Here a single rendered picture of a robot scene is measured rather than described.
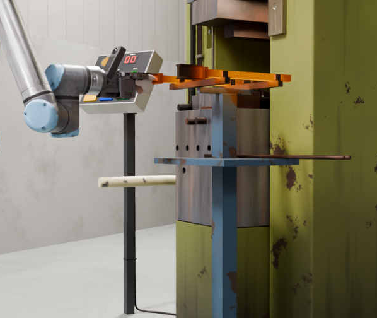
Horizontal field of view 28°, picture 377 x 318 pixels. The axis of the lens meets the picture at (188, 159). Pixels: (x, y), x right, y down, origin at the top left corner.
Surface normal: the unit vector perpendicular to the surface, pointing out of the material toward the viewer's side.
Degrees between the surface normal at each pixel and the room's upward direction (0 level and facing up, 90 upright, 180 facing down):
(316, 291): 90
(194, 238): 90
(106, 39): 90
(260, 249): 90
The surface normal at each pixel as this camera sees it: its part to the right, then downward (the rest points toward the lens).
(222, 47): 0.48, 0.02
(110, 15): 0.87, 0.01
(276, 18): -0.88, 0.01
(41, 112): -0.19, 0.10
